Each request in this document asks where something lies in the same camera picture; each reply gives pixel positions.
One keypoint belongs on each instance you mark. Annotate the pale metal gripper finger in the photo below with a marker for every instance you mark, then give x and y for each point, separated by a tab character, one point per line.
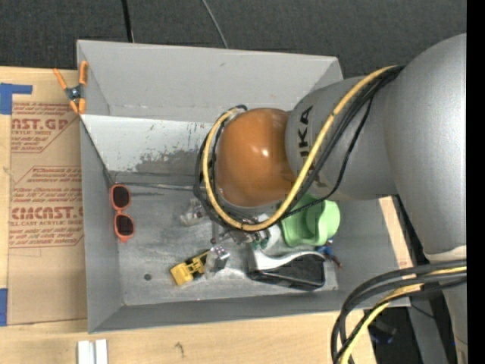
216	264
218	249

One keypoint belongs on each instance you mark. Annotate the yellow toy excavator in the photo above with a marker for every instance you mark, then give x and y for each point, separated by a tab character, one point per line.
185	271

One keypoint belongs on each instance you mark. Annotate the clear glass thing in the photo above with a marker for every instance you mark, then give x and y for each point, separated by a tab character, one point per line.
190	214

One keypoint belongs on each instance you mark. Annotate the grey metal bin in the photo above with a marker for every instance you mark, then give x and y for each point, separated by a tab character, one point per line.
159	241

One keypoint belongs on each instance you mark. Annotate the black and white shoe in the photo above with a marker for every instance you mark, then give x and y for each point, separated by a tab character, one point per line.
295	275

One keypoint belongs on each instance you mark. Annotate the light green plastic cup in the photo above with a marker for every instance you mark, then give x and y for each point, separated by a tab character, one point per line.
322	222

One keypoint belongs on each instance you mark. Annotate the small blue toy figure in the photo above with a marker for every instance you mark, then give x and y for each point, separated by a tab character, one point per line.
326	249

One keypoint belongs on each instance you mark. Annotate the orange sunglasses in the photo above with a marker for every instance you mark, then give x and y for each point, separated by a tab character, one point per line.
121	197

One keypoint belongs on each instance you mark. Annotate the brown cardboard board red print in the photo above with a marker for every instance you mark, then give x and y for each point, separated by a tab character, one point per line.
45	264

